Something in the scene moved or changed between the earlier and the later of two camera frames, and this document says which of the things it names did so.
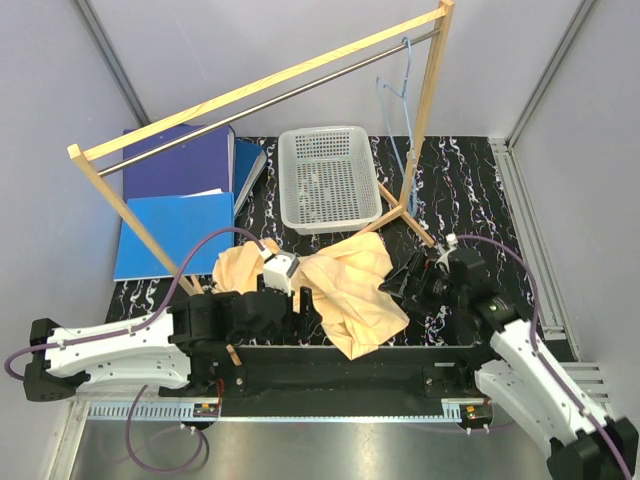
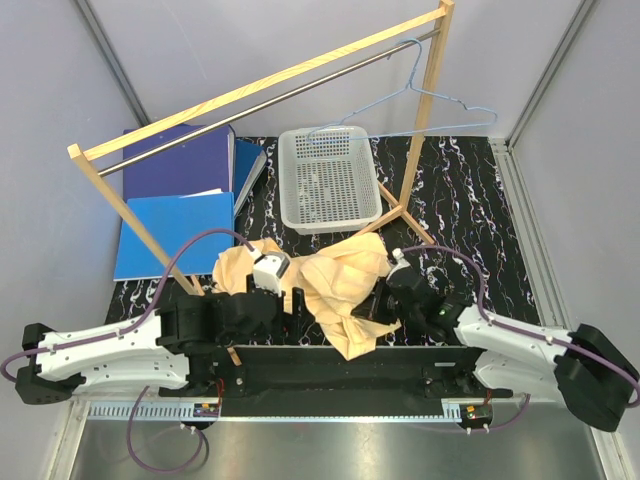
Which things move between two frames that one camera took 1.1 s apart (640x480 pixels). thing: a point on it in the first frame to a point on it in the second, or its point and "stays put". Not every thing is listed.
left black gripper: (302, 324) stays put
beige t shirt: (345, 279) stays put
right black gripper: (423, 268) to (366, 309)
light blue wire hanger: (411, 191) to (311, 136)
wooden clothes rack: (94, 148) stays put
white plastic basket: (329, 178) stays put
